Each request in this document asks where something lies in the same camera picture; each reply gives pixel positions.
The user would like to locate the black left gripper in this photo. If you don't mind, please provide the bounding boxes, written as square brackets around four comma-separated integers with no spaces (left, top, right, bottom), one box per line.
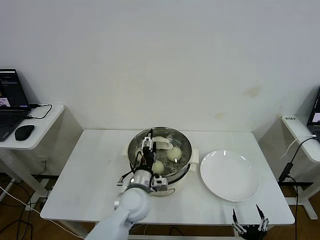
[140,128,156,171]

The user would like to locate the white round plate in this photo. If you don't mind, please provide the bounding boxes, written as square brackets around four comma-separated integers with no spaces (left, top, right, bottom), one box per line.
[199,149,260,202]

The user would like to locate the white side table with label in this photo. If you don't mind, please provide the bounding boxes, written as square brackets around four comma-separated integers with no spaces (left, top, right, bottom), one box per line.
[257,114,320,221]

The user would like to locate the black cable with adapter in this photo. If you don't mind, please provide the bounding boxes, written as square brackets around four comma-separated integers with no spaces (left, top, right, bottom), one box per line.
[278,138,320,240]

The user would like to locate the black computer mouse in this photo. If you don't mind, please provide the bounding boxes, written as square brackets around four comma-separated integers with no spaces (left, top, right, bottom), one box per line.
[14,124,36,141]

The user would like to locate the black laptop power cable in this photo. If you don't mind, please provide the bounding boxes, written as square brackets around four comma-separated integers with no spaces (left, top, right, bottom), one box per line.
[23,102,53,120]

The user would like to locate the dark laptop with bright screen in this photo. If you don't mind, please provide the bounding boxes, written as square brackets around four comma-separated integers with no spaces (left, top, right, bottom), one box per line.
[306,85,320,140]

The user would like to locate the white cables under table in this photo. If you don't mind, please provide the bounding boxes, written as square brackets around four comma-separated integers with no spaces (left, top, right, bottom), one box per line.
[129,224,149,233]

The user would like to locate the glass lid with cream handle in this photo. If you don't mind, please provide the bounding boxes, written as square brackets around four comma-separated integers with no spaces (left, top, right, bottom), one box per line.
[129,127,192,177]

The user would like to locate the stainless steel steamer basket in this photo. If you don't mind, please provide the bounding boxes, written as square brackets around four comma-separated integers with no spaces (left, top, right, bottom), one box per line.
[121,126,200,185]

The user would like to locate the white side table with mouse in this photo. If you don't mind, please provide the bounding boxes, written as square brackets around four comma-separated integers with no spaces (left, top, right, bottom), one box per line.
[0,103,84,201]

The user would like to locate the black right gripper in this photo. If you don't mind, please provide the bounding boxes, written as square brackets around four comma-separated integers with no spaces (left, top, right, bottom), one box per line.
[231,204,270,240]

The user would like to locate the black cable under table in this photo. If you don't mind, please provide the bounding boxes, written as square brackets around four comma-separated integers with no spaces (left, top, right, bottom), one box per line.
[169,225,186,236]

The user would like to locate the white table leg frame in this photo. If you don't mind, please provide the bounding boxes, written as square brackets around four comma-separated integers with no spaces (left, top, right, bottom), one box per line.
[57,219,247,240]

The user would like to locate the white floor cable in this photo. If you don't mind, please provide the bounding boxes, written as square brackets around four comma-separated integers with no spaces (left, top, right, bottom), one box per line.
[0,186,42,214]

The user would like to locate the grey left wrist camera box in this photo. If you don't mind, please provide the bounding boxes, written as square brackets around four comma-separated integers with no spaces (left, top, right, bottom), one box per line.
[151,175,169,193]

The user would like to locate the white flat cable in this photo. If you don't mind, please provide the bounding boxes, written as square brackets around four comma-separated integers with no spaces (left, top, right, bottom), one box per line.
[279,134,317,159]

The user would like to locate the black laptop with video windows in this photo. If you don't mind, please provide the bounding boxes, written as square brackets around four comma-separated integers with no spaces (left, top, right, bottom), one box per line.
[0,68,32,142]

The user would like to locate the cream electric cooker pot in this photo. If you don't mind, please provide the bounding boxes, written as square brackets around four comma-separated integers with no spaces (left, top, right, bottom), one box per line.
[129,163,198,198]

